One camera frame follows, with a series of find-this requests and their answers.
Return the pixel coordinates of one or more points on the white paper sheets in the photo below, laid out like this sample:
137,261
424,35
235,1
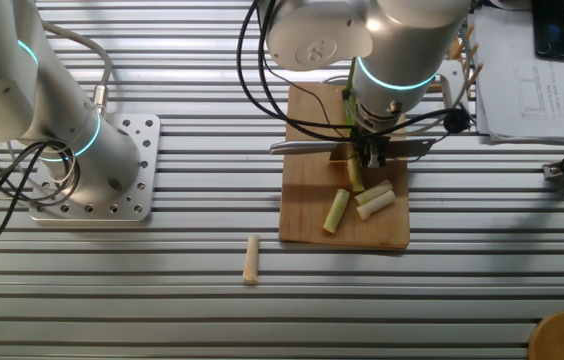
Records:
537,100

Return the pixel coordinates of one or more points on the wooden cutting board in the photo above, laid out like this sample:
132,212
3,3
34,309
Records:
307,215

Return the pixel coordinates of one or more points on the short white scallion piece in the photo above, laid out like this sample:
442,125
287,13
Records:
376,205

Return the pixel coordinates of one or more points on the long scallion with green top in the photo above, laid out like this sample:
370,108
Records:
348,107

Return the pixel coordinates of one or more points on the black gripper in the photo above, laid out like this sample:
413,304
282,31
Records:
373,141

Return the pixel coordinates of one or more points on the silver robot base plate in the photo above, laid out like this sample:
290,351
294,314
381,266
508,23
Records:
144,130

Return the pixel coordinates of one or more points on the black smartphone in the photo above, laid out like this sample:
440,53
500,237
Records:
552,30

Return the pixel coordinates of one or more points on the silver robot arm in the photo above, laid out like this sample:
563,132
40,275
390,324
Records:
2,75

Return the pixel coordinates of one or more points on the white scallion root end piece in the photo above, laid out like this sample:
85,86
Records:
251,260

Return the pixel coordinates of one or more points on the wooden knife rack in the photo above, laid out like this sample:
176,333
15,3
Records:
457,50

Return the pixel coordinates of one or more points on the steel cleaver knife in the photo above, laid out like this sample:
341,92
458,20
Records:
302,146

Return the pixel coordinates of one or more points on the pale green scallion piece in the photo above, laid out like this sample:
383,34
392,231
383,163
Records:
373,192

